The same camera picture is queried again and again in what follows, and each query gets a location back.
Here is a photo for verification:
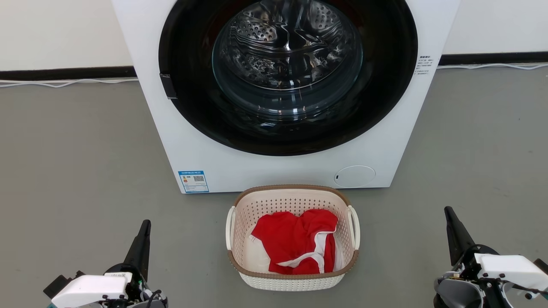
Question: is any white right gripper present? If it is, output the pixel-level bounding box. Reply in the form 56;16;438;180
444;206;548;300

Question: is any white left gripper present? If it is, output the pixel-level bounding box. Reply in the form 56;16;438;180
51;220;152;308

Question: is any cream perforated laundry basket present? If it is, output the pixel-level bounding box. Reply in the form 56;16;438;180
226;184;361;292

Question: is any blue energy label sticker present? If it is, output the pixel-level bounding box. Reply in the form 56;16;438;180
178;171;210;194

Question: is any round white filter cover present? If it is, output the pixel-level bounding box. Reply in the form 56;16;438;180
334;165;376;188

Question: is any white front-load washing machine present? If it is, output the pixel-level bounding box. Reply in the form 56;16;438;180
110;0;462;194

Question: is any red garment with white trim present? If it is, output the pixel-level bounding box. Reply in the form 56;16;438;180
251;209;340;275

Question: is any round black washer door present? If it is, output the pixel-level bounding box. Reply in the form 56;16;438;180
158;0;418;156

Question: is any black door latch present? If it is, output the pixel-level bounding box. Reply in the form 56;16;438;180
160;74;177;100

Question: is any small printed text label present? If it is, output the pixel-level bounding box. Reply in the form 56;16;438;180
414;55;434;76

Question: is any steel washer drum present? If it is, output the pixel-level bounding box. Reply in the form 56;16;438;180
213;0;363;113

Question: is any white floor cable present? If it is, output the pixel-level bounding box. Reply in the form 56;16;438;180
0;78;138;89
438;62;548;71

